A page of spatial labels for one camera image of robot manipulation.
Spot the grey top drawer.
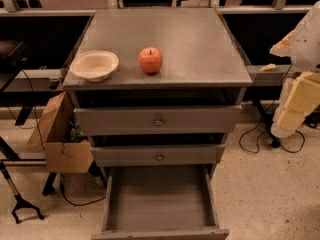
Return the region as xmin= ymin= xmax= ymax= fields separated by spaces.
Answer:
xmin=74 ymin=105 xmax=242 ymax=136

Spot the black floor cable left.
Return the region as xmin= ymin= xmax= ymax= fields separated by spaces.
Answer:
xmin=59 ymin=173 xmax=107 ymax=207

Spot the white paper bowl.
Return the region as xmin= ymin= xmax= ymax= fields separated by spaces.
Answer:
xmin=70 ymin=50 xmax=119 ymax=82

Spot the red apple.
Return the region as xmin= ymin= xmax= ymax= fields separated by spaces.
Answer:
xmin=138 ymin=47 xmax=163 ymax=74

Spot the grey drawer cabinet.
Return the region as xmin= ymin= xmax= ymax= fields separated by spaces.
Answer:
xmin=62 ymin=7 xmax=254 ymax=240

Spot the yellow foam scrap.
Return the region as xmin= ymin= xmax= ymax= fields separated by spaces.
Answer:
xmin=259 ymin=63 xmax=276 ymax=72

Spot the black floor cable right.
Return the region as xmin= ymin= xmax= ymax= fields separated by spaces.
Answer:
xmin=238 ymin=98 xmax=306 ymax=154

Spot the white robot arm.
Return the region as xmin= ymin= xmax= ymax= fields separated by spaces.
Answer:
xmin=270 ymin=2 xmax=320 ymax=138

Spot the grey open bottom drawer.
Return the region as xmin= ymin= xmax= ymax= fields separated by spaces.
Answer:
xmin=91 ymin=165 xmax=229 ymax=240

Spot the black grabber tool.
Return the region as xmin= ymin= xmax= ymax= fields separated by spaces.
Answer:
xmin=0 ymin=161 xmax=44 ymax=224

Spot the grey middle drawer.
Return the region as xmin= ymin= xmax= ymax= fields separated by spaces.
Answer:
xmin=92 ymin=144 xmax=225 ymax=167

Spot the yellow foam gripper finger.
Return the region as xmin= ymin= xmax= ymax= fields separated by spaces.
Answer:
xmin=271 ymin=72 xmax=320 ymax=138
xmin=270 ymin=30 xmax=295 ymax=57

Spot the brown cardboard box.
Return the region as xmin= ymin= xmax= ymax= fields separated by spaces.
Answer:
xmin=26 ymin=91 xmax=93 ymax=173

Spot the black floor cable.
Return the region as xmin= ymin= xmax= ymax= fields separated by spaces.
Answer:
xmin=59 ymin=173 xmax=107 ymax=207
xmin=238 ymin=98 xmax=306 ymax=154

